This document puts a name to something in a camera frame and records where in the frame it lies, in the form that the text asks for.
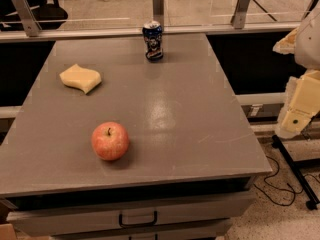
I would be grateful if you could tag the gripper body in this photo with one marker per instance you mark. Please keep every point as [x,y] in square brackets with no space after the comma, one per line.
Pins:
[309,45]

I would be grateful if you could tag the yellow wavy sponge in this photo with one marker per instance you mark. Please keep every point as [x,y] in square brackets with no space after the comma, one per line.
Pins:
[80,78]

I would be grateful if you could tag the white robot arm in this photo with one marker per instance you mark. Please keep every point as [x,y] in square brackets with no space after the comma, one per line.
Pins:
[303,42]

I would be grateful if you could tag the black stand leg with caster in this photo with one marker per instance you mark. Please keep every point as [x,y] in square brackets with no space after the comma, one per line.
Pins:
[296,166]

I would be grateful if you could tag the blue soda can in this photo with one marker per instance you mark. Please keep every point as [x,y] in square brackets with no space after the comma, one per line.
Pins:
[152,34]

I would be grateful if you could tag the red apple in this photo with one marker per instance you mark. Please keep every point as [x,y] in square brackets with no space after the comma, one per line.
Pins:
[110,141]

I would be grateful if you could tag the black office chair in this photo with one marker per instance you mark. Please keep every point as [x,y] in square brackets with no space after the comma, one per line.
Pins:
[48,13]

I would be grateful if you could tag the horizontal metal railing bar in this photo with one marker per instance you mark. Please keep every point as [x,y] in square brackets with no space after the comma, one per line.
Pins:
[55,35]

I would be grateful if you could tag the right metal railing bracket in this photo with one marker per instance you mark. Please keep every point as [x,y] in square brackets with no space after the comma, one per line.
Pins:
[239,16]

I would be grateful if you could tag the grey drawer with handle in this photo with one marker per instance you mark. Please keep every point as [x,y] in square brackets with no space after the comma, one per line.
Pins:
[102,217]

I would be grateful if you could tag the black drawer handle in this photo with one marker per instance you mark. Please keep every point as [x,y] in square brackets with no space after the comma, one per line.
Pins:
[132,220]

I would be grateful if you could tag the left metal railing bracket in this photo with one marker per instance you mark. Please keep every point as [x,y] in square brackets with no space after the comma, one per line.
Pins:
[28,21]

